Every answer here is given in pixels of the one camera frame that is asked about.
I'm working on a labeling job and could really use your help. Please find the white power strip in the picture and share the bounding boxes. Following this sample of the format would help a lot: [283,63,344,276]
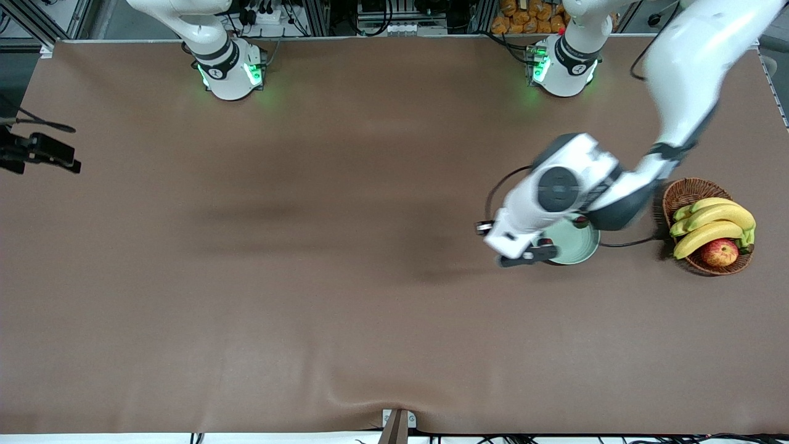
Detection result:
[247,6,284,27]

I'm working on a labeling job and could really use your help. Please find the yellow banana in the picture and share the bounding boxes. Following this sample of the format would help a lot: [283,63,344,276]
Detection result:
[669,203,756,238]
[672,221,745,260]
[672,197,740,223]

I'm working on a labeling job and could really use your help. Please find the pale green round plate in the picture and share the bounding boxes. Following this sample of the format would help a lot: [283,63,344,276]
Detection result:
[542,216,601,266]

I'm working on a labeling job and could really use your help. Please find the brown table mat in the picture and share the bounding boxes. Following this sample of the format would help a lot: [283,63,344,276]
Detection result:
[0,34,789,435]

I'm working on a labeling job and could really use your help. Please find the brown wicker basket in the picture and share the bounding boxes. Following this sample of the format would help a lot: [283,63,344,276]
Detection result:
[662,178,754,276]

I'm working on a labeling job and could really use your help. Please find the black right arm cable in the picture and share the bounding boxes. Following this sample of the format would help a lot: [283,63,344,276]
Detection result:
[0,92,76,133]

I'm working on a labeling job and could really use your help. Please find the red apple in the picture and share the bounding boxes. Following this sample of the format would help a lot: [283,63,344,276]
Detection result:
[701,239,740,268]

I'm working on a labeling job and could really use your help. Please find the white connector block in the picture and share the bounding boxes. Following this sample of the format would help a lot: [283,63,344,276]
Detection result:
[381,22,448,36]

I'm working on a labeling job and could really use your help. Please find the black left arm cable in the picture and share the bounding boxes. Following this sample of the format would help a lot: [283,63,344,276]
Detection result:
[485,17,665,249]

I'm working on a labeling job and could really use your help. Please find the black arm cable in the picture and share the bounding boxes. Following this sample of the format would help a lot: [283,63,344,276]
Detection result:
[485,17,665,249]
[0,92,76,133]

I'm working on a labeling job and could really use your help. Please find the metal table edge bracket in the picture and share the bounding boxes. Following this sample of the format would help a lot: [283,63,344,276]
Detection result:
[382,409,417,444]

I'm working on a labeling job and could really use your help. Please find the aluminium frame post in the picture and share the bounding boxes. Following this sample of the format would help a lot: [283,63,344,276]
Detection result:
[472,0,499,35]
[305,0,330,36]
[740,18,789,53]
[6,0,62,59]

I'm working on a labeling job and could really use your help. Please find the bag of orange snacks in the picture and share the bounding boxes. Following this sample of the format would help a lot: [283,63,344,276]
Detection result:
[491,0,571,35]

